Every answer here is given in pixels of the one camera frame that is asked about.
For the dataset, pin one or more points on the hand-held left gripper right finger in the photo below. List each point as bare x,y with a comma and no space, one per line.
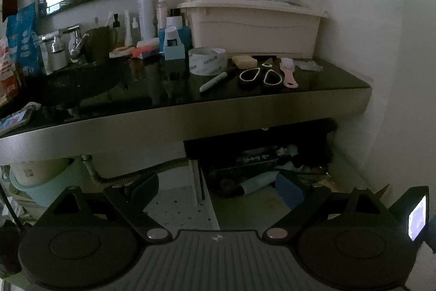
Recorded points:
289,190

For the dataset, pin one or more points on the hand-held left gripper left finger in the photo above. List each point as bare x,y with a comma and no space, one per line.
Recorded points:
144,187

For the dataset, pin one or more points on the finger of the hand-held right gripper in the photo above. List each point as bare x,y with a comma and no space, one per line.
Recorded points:
385,194

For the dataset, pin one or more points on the dark drawer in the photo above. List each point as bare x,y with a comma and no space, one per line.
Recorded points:
259,141

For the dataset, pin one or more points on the light blue cylindrical item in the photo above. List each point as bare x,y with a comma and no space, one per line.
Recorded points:
260,182

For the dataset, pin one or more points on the black box with white print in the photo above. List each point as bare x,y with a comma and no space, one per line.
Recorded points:
259,159

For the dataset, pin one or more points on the dark round item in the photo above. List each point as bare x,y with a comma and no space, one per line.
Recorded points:
230,188

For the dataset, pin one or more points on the black stone vanity counter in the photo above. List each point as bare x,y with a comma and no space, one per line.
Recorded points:
163,127

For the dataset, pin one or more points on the light blue plastic basin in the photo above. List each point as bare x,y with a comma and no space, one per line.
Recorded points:
54,194

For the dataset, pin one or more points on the cream plastic basin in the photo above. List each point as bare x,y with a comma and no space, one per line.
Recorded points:
37,171

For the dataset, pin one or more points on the black and white scissors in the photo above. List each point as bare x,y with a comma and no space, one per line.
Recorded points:
260,81

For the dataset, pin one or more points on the pink brush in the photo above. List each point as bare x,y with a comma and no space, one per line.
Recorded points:
289,74

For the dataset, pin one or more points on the black sink basin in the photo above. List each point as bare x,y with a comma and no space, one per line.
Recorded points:
71,86

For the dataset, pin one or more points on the white pen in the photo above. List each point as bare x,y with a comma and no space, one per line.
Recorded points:
213,82

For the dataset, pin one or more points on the clear plastic wrapper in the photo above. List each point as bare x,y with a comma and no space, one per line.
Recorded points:
308,66

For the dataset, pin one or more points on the orange packet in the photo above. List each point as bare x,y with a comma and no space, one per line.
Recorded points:
141,53

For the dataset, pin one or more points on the white round soap dish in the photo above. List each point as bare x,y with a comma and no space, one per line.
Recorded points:
121,53

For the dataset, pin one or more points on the yellow sponge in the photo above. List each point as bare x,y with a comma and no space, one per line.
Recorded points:
244,61

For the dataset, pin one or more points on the light blue holder box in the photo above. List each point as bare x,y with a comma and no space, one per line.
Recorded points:
173,52

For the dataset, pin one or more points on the clear tape roll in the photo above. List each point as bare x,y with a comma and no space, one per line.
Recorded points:
206,62

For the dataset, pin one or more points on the phone with colourful case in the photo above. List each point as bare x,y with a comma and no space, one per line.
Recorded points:
15,120

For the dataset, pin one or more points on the dark toothbrush cup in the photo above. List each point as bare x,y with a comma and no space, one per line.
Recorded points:
100,44

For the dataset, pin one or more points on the white toothpaste tube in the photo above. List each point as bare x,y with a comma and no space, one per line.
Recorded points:
171,35

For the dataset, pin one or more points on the blue bottle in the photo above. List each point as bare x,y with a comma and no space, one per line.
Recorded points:
186,38

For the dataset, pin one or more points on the chrome faucet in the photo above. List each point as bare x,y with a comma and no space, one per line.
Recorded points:
76,44

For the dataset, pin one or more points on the slim white bottle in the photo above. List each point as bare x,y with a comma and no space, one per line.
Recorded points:
128,28

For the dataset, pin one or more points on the small black pump bottle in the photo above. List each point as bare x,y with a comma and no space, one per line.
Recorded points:
117,26

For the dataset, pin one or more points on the beige plastic dish tub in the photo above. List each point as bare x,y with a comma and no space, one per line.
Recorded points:
252,32

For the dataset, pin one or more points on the white jar with black lid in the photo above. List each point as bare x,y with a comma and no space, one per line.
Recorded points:
175,20

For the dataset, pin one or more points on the large white bottle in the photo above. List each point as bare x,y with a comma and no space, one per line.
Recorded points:
146,15

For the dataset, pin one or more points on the white spray bottle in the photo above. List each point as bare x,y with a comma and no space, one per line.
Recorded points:
161,9

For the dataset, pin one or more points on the red and white packet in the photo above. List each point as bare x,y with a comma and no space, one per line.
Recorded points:
6,72

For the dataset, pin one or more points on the blue printed packet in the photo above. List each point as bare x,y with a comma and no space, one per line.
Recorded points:
22,35

